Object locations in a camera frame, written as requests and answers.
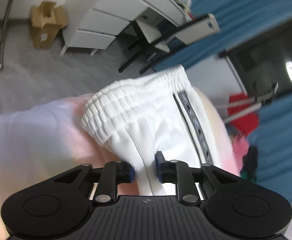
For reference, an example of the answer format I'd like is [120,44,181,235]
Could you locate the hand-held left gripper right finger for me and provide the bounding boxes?
[155,151,240,205]

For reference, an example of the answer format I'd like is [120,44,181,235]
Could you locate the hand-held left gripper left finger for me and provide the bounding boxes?
[53,161,136,205]

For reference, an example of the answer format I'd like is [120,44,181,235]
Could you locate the white shorts with striped band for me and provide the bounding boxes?
[81,64,223,197]

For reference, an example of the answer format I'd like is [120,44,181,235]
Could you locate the pink cloth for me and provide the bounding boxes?
[232,135,250,171]

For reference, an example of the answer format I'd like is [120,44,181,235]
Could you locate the green cloth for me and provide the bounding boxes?
[240,171,258,183]

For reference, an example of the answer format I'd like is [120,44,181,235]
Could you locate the black cloth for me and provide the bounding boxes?
[243,146,259,176]

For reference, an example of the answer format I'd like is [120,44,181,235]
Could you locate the red cloth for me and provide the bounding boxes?
[227,92,260,139]

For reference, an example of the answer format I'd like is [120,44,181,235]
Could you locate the silver tripod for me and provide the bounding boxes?
[223,81,279,124]

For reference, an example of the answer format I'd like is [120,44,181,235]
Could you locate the blue curtain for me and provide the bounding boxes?
[246,97,292,203]
[151,0,292,73]

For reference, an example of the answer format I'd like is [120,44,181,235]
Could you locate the white black chair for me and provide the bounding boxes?
[118,13,221,75]

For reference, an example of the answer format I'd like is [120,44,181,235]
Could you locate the dark window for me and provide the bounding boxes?
[218,15,292,101]

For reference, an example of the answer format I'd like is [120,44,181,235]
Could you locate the white dressing table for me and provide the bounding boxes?
[59,0,194,57]

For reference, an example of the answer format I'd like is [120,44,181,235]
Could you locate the cardboard box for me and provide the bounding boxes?
[31,1,69,50]

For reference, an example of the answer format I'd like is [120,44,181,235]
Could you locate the metal pipe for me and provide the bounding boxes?
[0,0,21,71]

